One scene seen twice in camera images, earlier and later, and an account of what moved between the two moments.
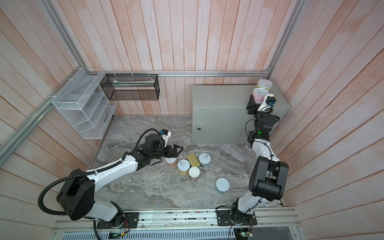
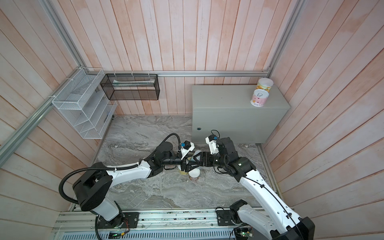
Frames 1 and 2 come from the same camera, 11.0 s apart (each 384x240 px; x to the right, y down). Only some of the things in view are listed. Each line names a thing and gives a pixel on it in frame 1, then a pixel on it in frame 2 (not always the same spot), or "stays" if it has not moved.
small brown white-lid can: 194,173 stays
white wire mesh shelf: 83,101 stays
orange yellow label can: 264,83 stays
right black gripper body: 255,111 to 213,160
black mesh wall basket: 131,86 stays
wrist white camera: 165,134 to 187,146
